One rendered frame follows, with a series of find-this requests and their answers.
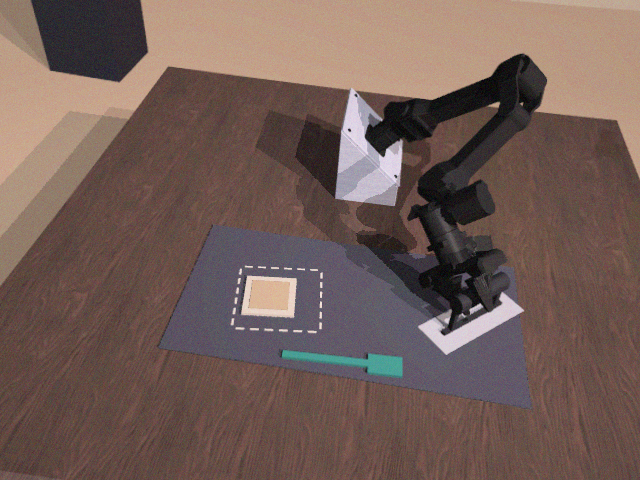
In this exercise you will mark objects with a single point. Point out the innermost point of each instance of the teal flat trowel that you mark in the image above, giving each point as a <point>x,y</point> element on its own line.
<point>376,364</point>

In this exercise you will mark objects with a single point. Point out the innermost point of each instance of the tan square tile with white border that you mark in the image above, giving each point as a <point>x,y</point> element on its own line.
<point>269,296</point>

